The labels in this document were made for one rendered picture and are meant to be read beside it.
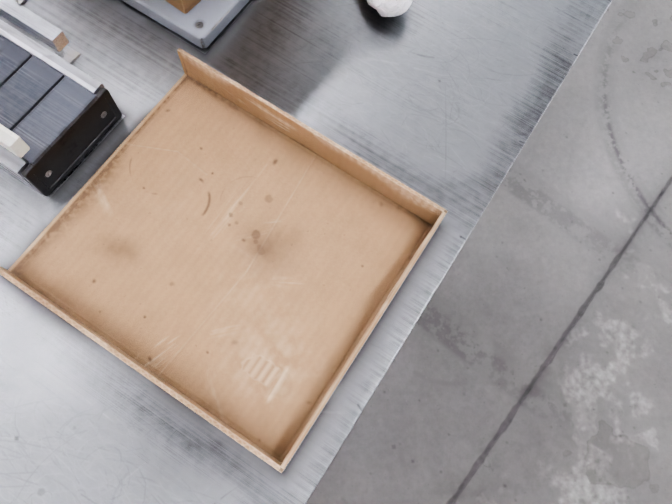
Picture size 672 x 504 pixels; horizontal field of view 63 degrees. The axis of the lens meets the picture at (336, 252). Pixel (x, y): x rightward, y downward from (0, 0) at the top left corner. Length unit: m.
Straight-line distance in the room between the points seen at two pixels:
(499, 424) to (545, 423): 0.11
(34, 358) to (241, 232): 0.21
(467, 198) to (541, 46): 0.21
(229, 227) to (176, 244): 0.05
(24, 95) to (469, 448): 1.13
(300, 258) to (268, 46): 0.24
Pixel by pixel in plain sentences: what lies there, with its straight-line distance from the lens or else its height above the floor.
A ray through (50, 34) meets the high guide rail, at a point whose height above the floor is 0.96.
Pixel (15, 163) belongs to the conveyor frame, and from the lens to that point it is 0.55.
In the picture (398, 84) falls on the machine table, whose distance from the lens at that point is 0.61.
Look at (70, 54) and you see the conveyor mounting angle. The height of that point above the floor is 0.83.
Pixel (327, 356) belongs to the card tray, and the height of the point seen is 0.83.
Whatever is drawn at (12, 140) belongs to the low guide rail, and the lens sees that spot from 0.52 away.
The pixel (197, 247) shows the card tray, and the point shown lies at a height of 0.83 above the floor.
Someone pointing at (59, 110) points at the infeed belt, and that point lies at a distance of 0.56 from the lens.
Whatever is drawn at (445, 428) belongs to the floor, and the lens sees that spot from 1.36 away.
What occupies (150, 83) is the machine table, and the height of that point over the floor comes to 0.83.
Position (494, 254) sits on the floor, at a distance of 1.47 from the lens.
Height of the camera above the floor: 1.32
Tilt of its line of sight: 72 degrees down
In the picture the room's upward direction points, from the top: 10 degrees clockwise
